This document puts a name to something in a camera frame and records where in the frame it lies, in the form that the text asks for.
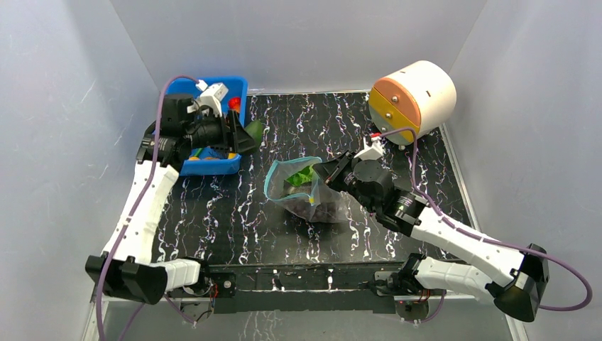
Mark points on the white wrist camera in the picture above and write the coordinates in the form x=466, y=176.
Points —
x=211, y=96
x=372, y=148

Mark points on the black base frame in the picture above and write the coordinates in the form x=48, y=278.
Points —
x=369, y=286

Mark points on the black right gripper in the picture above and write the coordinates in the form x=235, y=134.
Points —
x=336, y=170

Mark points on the green toy lettuce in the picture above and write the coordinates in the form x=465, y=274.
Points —
x=303, y=176

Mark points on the dark purple grape bunch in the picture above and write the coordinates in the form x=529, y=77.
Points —
x=325, y=212

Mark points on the cylindrical drawer box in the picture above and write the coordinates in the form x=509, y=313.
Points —
x=421, y=96

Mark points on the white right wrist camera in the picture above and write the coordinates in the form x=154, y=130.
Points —
x=372, y=148

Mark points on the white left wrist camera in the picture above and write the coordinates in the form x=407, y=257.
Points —
x=211, y=96

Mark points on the clear zip top bag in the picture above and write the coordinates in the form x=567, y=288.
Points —
x=280, y=170

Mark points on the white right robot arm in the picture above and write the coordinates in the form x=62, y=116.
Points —
x=514, y=280

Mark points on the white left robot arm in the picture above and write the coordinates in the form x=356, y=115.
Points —
x=125, y=268

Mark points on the blue plastic bin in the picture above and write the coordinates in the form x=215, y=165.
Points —
x=209, y=161

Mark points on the green toy avocado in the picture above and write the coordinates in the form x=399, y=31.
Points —
x=255, y=131

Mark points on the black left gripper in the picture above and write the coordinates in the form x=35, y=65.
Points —
x=233, y=138

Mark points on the grey toy fish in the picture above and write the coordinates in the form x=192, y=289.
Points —
x=290, y=190

